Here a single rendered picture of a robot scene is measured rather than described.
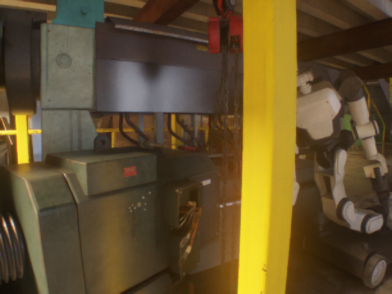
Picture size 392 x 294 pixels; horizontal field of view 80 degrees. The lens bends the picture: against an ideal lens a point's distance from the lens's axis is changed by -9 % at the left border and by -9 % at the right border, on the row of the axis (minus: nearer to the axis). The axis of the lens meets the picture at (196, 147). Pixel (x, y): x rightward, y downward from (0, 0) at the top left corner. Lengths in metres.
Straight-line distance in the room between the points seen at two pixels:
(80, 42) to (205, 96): 0.78
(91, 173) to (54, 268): 0.25
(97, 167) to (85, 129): 0.71
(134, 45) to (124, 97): 0.30
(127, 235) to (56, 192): 0.25
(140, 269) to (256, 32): 0.78
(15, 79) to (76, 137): 0.39
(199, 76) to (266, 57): 1.03
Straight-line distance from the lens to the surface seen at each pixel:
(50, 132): 1.40
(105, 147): 0.97
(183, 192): 0.83
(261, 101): 0.62
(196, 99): 1.58
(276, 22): 0.65
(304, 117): 1.42
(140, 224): 0.84
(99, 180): 0.72
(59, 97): 1.40
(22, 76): 1.31
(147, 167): 0.81
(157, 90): 1.47
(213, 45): 1.12
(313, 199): 2.48
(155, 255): 0.93
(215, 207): 1.12
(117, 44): 1.47
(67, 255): 0.74
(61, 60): 1.42
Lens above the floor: 0.98
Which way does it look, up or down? 6 degrees down
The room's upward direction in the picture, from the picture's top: straight up
